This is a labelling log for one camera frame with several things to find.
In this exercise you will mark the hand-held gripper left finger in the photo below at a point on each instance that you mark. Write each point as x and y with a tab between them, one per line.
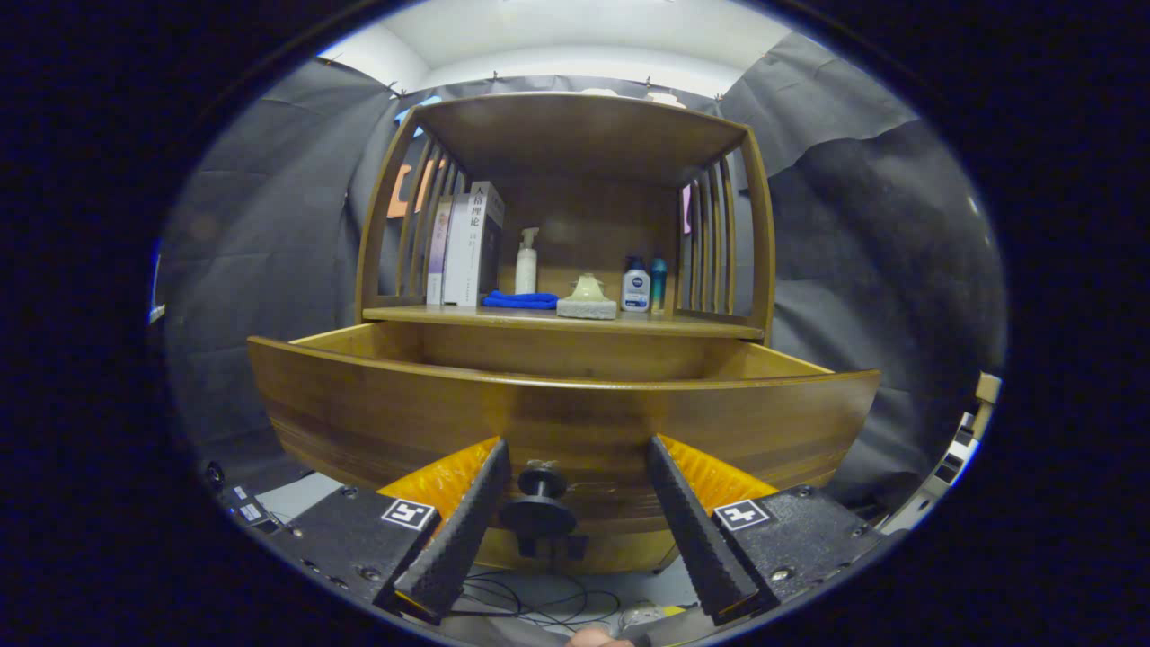
463	535

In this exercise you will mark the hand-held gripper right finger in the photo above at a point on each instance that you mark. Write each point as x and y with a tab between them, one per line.
692	530

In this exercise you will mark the black drawer knob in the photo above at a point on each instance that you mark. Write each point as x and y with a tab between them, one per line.
539	517

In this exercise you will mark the wooden drawer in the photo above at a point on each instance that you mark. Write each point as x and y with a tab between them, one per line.
404	422

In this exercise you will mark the wooden countertop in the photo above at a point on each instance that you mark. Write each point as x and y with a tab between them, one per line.
692	322

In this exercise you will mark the wooden cabinet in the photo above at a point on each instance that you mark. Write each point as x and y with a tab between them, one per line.
584	135

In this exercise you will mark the black floor device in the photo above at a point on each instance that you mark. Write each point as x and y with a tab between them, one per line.
243	508

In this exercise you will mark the blue folded cloth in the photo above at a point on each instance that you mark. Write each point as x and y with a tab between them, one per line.
521	300

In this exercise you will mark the white lotion bottle blue cap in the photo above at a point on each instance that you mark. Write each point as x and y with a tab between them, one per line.
635	290

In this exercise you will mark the teal bottle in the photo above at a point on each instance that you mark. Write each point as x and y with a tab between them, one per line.
659	283

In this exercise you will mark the white pump bottle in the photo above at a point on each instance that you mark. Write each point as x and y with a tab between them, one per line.
526	270

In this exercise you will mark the thin purple book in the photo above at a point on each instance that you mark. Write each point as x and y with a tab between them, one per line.
437	261

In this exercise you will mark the thin white book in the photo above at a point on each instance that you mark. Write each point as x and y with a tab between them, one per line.
456	256

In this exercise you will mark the thick white book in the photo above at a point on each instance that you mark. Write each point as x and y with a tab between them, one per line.
481	252

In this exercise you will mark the white frame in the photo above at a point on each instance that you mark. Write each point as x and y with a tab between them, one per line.
952	458

